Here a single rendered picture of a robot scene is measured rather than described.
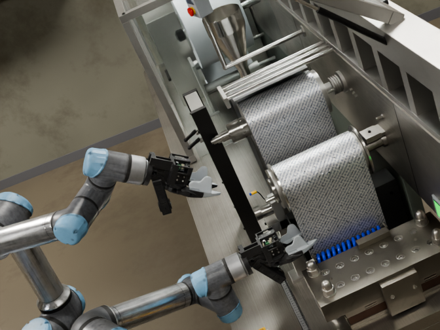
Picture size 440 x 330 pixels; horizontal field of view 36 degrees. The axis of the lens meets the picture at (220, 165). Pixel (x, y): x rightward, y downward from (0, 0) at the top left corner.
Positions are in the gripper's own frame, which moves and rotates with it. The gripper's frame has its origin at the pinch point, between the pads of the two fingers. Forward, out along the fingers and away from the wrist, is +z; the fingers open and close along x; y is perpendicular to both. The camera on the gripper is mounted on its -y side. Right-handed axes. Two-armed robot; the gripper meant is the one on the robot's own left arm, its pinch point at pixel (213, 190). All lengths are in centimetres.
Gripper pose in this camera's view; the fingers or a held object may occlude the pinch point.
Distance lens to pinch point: 183.8
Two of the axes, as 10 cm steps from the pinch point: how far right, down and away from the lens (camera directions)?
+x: -2.1, -4.6, 8.6
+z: 9.3, 1.8, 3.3
